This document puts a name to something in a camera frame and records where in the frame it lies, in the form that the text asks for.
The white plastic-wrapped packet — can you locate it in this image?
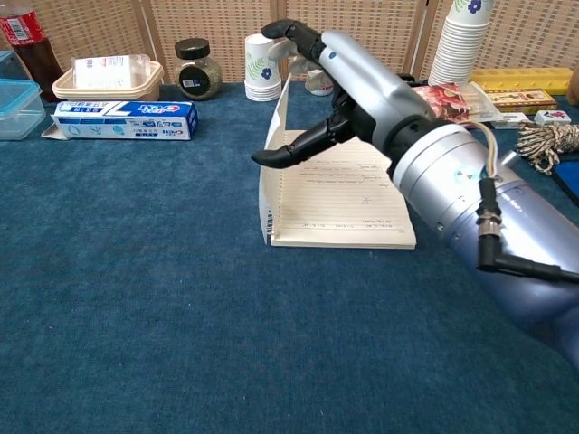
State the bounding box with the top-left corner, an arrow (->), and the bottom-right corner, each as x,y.
72,53 -> 153,90

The short paper cup stack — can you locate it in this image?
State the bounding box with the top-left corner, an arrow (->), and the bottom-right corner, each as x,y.
243,33 -> 284,102

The bag of wooden chopsticks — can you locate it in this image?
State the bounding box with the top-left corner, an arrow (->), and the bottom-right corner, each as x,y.
412,82 -> 505,127

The rattan folding screen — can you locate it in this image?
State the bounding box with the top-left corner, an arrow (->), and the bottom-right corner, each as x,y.
0,0 -> 579,85

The white mahjong tile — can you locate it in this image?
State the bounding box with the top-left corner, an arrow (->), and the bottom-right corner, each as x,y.
533,108 -> 560,127

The small white jar grey lid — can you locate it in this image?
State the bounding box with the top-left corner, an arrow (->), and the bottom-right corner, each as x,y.
303,67 -> 336,98

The black stapler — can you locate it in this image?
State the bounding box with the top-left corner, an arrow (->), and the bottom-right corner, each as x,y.
397,72 -> 430,88

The blue white toothpaste box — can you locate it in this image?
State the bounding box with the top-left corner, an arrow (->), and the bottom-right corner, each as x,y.
41,99 -> 200,142

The tall paper cup stack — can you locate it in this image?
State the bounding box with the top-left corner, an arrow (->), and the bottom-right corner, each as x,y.
427,0 -> 495,88

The blue black pouch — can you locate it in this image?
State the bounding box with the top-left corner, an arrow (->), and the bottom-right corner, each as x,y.
551,159 -> 579,203

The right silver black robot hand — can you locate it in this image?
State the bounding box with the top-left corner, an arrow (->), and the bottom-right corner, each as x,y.
250,19 -> 439,167

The yellow long box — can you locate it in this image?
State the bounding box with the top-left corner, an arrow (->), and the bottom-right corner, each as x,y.
469,67 -> 573,97

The cola bottle red label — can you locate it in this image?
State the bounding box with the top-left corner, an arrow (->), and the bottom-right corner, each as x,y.
0,6 -> 65,103

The small white flat box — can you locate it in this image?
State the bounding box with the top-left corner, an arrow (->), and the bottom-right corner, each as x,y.
493,112 -> 531,130

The brown white rope bundle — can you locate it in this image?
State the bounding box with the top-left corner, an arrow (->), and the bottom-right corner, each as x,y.
516,120 -> 579,177

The white spiral notebook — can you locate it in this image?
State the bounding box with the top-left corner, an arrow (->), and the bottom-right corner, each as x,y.
257,74 -> 418,250

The clear container blue lid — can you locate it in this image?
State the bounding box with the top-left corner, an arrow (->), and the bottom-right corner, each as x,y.
0,49 -> 29,83
0,78 -> 47,142

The brown rounded object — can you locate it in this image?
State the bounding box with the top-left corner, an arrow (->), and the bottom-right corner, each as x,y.
566,62 -> 579,108

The black arm cable with connector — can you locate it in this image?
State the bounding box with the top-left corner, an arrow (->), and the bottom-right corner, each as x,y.
468,120 -> 579,285

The blue felt table cloth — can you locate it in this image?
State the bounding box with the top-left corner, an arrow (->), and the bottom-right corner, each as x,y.
0,80 -> 579,434

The red yellow card box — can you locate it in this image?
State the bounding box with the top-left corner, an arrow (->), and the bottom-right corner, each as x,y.
484,89 -> 558,115

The glass jar black lid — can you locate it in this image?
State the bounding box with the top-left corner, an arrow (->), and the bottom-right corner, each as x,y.
174,38 -> 224,101

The beige plastic tray stack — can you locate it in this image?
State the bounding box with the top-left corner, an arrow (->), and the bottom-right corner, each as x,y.
52,60 -> 165,102

